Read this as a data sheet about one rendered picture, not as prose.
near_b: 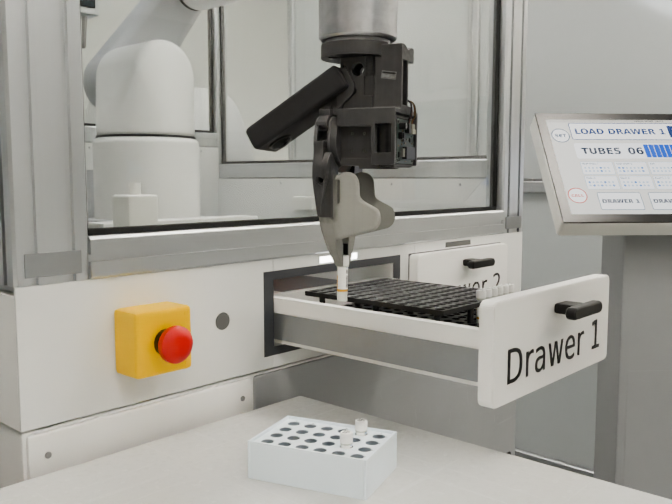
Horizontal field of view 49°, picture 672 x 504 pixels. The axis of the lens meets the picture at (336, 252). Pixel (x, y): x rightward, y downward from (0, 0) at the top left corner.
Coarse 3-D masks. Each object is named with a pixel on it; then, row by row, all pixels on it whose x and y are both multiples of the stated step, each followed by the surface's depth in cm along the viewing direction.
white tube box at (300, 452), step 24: (264, 432) 73; (288, 432) 74; (312, 432) 74; (336, 432) 74; (384, 432) 74; (264, 456) 70; (288, 456) 69; (312, 456) 68; (336, 456) 67; (360, 456) 68; (384, 456) 70; (264, 480) 70; (288, 480) 69; (312, 480) 68; (336, 480) 67; (360, 480) 66
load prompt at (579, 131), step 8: (576, 128) 164; (584, 128) 164; (592, 128) 164; (600, 128) 164; (608, 128) 164; (616, 128) 164; (624, 128) 164; (632, 128) 164; (640, 128) 165; (648, 128) 165; (656, 128) 165; (664, 128) 165; (576, 136) 162; (584, 136) 162; (592, 136) 162; (600, 136) 163; (608, 136) 163; (616, 136) 163; (624, 136) 163; (632, 136) 163; (640, 136) 163; (648, 136) 163; (656, 136) 163; (664, 136) 163
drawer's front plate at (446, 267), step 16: (416, 256) 118; (432, 256) 120; (448, 256) 124; (464, 256) 127; (480, 256) 131; (496, 256) 135; (416, 272) 117; (432, 272) 120; (448, 272) 124; (464, 272) 128; (480, 272) 132; (496, 272) 136; (480, 288) 132
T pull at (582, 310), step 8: (560, 304) 82; (568, 304) 81; (576, 304) 81; (584, 304) 81; (592, 304) 82; (600, 304) 83; (560, 312) 82; (568, 312) 79; (576, 312) 78; (584, 312) 80; (592, 312) 82
